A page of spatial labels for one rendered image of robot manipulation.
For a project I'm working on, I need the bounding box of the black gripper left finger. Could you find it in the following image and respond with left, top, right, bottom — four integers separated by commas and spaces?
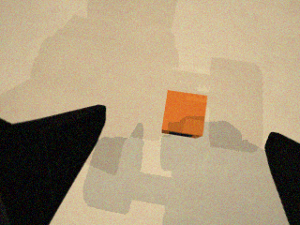
0, 104, 106, 225

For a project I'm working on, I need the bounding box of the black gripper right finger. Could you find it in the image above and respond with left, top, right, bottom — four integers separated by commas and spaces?
264, 132, 300, 225

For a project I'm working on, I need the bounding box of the orange block with dark square mark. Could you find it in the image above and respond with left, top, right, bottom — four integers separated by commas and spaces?
161, 90, 207, 139

